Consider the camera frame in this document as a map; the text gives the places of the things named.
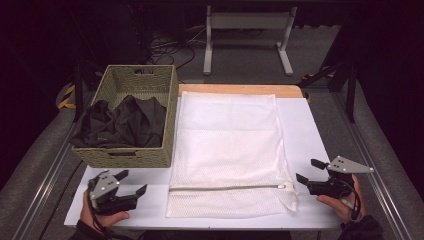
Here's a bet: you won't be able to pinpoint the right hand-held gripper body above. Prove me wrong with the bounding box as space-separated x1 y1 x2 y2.
306 155 375 198

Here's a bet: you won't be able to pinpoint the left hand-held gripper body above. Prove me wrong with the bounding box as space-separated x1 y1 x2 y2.
87 169 139 216

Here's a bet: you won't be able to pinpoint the black garment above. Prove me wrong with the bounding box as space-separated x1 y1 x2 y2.
68 94 168 149

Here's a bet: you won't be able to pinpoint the white mesh laundry bag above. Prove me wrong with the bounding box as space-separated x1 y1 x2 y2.
165 91 299 220

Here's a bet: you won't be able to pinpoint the green woven basket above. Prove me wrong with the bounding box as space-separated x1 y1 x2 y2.
71 64 180 169

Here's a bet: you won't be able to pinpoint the person's left hand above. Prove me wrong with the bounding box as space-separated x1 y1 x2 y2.
79 191 131 231

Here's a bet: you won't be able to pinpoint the person's right hand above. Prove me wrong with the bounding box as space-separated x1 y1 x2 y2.
316 174 367 224

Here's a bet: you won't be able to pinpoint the white board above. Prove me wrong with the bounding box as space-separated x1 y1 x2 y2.
63 96 343 231

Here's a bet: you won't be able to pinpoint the black metal stand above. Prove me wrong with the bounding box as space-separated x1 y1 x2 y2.
298 60 358 124

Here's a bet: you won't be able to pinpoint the yellow black striped tape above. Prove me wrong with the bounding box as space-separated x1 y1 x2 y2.
57 84 77 111

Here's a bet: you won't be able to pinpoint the aluminium rail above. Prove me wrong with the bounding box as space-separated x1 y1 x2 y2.
332 90 414 240
11 113 88 240

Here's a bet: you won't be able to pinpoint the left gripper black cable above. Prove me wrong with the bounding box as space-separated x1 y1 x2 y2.
87 189 113 236

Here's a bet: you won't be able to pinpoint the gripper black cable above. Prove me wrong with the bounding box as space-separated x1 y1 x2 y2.
338 179 364 222
87 189 113 236

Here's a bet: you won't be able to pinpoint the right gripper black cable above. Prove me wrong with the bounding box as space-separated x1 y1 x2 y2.
338 179 364 222

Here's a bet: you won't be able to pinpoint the black floor cables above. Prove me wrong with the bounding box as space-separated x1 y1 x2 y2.
145 25 208 69

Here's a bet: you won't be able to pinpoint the white metal table frame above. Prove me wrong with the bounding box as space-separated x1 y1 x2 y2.
202 4 299 77

